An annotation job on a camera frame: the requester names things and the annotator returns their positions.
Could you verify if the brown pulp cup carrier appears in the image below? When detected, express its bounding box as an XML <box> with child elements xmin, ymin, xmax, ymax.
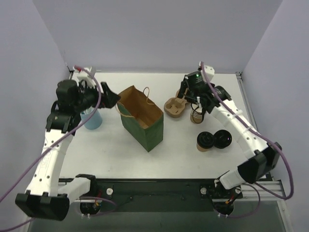
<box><xmin>164</xmin><ymin>89</ymin><xmax>189</xmax><ymax>118</ymax></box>

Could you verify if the green paper bag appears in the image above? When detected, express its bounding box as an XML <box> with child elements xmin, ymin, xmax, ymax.
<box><xmin>117</xmin><ymin>86</ymin><xmax>164</xmax><ymax>152</ymax></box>

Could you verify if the black plastic cup lid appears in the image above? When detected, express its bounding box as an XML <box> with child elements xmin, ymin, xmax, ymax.
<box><xmin>197</xmin><ymin>131</ymin><xmax>214</xmax><ymax>149</ymax></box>

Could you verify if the brown paper coffee cup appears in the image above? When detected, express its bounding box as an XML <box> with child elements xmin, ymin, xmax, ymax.
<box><xmin>196</xmin><ymin>143</ymin><xmax>212</xmax><ymax>152</ymax></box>

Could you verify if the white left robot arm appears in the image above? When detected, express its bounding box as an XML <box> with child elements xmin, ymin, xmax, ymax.
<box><xmin>15</xmin><ymin>80</ymin><xmax>120</xmax><ymax>221</ymax></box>

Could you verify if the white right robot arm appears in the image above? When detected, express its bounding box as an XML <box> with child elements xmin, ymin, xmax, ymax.
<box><xmin>177</xmin><ymin>71</ymin><xmax>280</xmax><ymax>197</ymax></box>

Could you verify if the stack of paper cups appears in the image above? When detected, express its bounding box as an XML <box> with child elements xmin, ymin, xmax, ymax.
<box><xmin>190</xmin><ymin>104</ymin><xmax>206</xmax><ymax>124</ymax></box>

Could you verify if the blue straw holder cup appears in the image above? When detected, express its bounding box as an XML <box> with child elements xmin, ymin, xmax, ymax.
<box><xmin>80</xmin><ymin>108</ymin><xmax>102</xmax><ymax>130</ymax></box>

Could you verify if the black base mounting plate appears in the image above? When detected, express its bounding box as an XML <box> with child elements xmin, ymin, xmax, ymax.
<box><xmin>78</xmin><ymin>179</ymin><xmax>243</xmax><ymax>216</ymax></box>

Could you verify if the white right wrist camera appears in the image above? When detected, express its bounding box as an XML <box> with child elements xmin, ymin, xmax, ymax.
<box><xmin>198</xmin><ymin>61</ymin><xmax>215</xmax><ymax>82</ymax></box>

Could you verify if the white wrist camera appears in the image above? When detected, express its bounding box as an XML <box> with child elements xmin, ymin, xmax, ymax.
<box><xmin>73</xmin><ymin>66</ymin><xmax>96</xmax><ymax>82</ymax></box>
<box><xmin>198</xmin><ymin>61</ymin><xmax>215</xmax><ymax>82</ymax></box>

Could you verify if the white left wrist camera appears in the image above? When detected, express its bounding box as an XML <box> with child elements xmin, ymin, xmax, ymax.
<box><xmin>73</xmin><ymin>66</ymin><xmax>96</xmax><ymax>82</ymax></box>

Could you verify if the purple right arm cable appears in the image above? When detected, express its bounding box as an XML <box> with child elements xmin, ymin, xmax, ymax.
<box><xmin>200</xmin><ymin>61</ymin><xmax>294</xmax><ymax>201</ymax></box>

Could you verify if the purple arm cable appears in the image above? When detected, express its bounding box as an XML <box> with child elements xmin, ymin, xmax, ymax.
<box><xmin>200</xmin><ymin>61</ymin><xmax>294</xmax><ymax>201</ymax></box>
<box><xmin>0</xmin><ymin>65</ymin><xmax>102</xmax><ymax>201</ymax></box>

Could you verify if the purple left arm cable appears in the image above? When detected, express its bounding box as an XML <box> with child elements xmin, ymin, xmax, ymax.
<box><xmin>0</xmin><ymin>65</ymin><xmax>102</xmax><ymax>201</ymax></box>

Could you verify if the aluminium frame rail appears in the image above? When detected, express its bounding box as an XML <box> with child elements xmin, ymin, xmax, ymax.
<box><xmin>241</xmin><ymin>173</ymin><xmax>286</xmax><ymax>201</ymax></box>

